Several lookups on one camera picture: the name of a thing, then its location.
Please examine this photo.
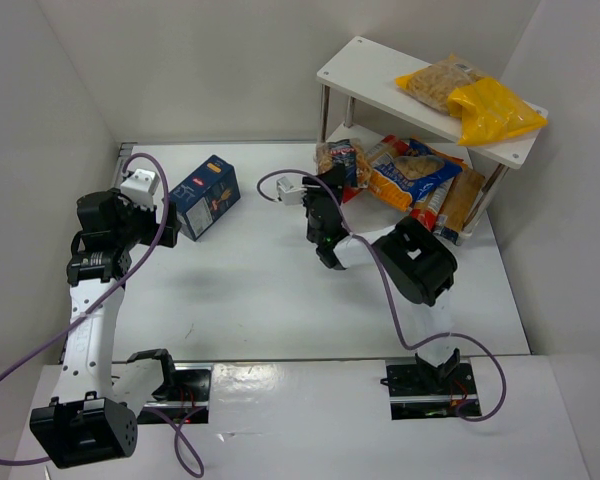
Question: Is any clear macaroni pasta bag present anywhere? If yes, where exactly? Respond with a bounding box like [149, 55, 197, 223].
[394, 54, 488, 114]

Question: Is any yellow pasta bag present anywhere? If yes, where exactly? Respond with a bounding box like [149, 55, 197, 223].
[447, 77, 548, 146]

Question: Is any orange red pasta bag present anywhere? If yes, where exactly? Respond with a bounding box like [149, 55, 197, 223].
[343, 135, 413, 212]

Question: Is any brown spaghetti pack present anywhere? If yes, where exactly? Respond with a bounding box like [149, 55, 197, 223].
[433, 169, 485, 246]

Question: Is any white two-tier shelf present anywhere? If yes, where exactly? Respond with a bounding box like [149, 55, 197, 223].
[316, 36, 548, 240]

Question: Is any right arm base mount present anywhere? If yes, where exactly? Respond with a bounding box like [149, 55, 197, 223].
[380, 361, 482, 421]

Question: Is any blue pasta box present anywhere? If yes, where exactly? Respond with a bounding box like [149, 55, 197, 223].
[169, 155, 241, 241]

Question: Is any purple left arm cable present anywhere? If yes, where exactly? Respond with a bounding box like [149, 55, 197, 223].
[0, 152, 205, 479]

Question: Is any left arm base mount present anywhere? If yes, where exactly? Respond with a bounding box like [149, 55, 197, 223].
[138, 362, 213, 425]

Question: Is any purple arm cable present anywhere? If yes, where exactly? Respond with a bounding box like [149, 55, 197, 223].
[0, 152, 205, 479]
[256, 171, 507, 424]

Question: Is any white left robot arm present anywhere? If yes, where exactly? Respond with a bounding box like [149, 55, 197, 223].
[29, 187, 179, 469]

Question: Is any blue macaroni pasta bag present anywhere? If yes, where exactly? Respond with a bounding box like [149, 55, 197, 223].
[395, 140, 468, 207]

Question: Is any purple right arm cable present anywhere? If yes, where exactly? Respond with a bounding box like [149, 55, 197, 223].
[256, 171, 507, 424]

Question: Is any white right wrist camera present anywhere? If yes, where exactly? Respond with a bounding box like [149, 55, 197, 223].
[276, 176, 305, 206]

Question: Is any tricolour fusilli pasta bag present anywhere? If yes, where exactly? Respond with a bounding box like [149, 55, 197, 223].
[315, 138, 372, 189]

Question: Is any red spaghetti pack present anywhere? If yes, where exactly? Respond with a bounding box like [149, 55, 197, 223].
[409, 178, 454, 232]

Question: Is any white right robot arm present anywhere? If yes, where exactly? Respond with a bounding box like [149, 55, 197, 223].
[302, 166, 460, 388]

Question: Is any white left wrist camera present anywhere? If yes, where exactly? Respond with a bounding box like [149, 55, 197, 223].
[120, 169, 159, 210]

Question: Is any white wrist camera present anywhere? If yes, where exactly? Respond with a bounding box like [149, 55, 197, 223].
[276, 176, 305, 206]
[120, 169, 159, 210]

